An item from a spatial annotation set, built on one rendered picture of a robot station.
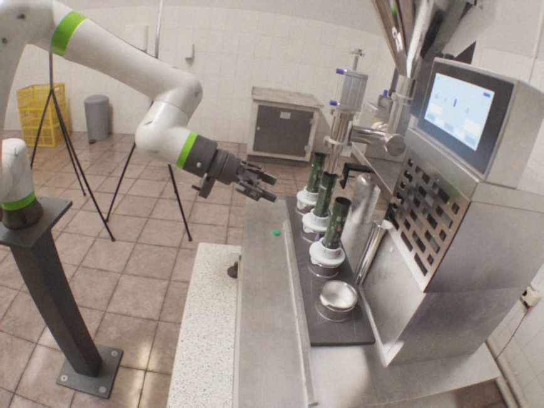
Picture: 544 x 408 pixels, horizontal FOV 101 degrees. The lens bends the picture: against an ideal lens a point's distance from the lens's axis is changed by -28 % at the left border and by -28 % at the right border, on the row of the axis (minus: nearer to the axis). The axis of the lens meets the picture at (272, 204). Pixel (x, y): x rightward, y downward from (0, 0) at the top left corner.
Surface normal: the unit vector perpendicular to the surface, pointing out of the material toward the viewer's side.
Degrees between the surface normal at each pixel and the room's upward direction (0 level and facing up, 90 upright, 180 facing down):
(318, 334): 0
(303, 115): 90
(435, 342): 90
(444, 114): 90
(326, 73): 90
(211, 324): 0
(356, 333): 0
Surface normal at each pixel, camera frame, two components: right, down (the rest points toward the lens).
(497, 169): 0.04, 0.51
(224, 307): 0.15, -0.85
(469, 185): -0.99, -0.10
